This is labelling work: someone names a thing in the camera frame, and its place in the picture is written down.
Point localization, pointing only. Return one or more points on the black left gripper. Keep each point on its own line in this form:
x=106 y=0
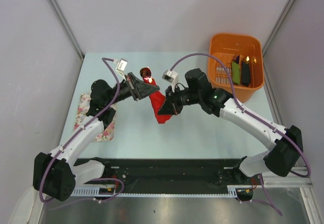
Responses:
x=137 y=89

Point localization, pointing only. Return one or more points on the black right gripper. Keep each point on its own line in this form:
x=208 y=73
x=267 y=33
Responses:
x=168 y=108

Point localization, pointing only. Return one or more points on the red paper napkin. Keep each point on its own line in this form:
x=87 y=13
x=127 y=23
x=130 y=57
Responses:
x=157 y=100

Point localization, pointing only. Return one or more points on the rainbow iridescent spoon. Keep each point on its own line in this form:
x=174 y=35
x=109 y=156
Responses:
x=145 y=73

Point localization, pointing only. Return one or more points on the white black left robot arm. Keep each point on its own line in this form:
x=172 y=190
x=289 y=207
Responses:
x=55 y=174

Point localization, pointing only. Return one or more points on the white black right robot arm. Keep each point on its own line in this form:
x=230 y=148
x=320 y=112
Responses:
x=283 y=145

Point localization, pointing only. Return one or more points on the black napkin roll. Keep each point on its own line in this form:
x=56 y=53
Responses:
x=245 y=74

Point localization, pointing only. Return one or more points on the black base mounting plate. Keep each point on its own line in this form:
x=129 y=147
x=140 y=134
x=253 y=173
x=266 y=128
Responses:
x=176 y=176

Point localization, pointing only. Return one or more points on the orange plastic basket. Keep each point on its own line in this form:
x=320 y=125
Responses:
x=240 y=60

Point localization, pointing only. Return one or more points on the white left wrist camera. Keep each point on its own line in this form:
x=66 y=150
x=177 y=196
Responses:
x=120 y=66

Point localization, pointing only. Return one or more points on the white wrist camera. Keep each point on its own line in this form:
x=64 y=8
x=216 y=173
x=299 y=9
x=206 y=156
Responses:
x=120 y=66
x=172 y=77

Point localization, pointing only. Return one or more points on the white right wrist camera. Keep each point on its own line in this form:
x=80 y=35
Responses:
x=172 y=77

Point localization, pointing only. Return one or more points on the white slotted cable duct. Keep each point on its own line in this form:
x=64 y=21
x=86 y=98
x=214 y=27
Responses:
x=86 y=191

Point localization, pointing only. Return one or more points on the aluminium frame rail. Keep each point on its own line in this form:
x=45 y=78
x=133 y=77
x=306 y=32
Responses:
x=272 y=180

